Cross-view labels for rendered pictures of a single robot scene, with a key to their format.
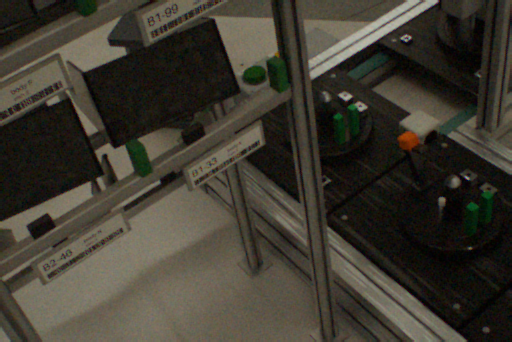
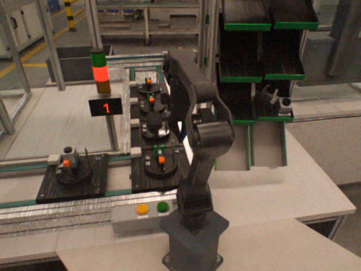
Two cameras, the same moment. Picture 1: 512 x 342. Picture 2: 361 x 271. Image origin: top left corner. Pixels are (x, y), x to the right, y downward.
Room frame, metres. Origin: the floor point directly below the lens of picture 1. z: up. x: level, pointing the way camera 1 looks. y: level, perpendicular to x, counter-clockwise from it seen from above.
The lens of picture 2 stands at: (1.59, 0.24, 1.70)
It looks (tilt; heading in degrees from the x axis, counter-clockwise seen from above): 34 degrees down; 200
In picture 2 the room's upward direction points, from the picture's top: straight up
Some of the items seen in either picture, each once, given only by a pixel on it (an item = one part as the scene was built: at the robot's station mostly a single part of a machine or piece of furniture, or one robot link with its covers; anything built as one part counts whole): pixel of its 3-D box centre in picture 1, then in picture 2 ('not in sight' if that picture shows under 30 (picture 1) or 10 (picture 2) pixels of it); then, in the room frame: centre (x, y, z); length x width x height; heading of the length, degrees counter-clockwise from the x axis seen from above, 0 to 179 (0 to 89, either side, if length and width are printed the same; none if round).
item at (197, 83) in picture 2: not in sight; (193, 89); (1.06, 0.08, 1.45); 0.29 x 0.08 x 0.11; 33
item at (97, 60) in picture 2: not in sight; (98, 58); (0.80, -0.35, 1.38); 0.05 x 0.05 x 0.05
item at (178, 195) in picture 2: not in sight; (193, 200); (1.10, 0.10, 1.15); 0.09 x 0.07 x 0.06; 123
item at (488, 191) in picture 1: (452, 197); (155, 125); (0.60, -0.25, 1.01); 0.24 x 0.24 x 0.13; 29
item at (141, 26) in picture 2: not in sight; (144, 25); (-4.04, -2.65, 0.36); 0.60 x 0.40 x 0.15; 113
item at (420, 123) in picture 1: (326, 112); (160, 157); (0.82, -0.13, 1.01); 0.24 x 0.24 x 0.13; 29
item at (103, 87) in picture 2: not in sight; (102, 85); (0.80, -0.35, 1.28); 0.05 x 0.05 x 0.05
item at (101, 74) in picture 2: not in sight; (101, 72); (0.80, -0.35, 1.33); 0.05 x 0.05 x 0.05
